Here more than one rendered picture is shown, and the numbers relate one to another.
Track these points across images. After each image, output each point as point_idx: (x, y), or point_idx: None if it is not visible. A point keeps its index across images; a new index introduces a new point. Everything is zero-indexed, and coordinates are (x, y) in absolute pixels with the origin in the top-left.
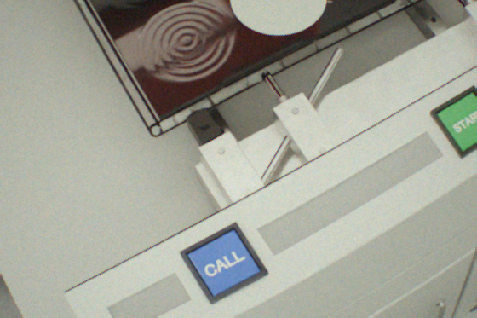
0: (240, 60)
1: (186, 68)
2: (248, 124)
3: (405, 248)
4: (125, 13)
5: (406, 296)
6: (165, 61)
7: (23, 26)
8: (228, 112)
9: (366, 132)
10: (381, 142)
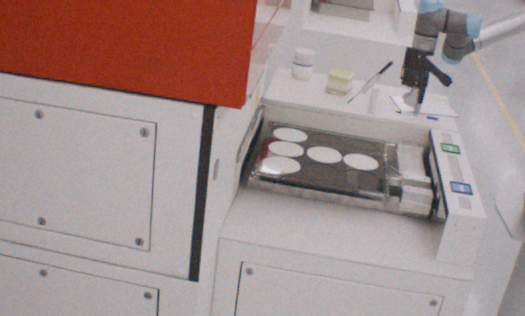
0: (378, 175)
1: (370, 182)
2: None
3: None
4: (334, 179)
5: None
6: (363, 183)
7: (282, 216)
8: None
9: (438, 159)
10: (443, 159)
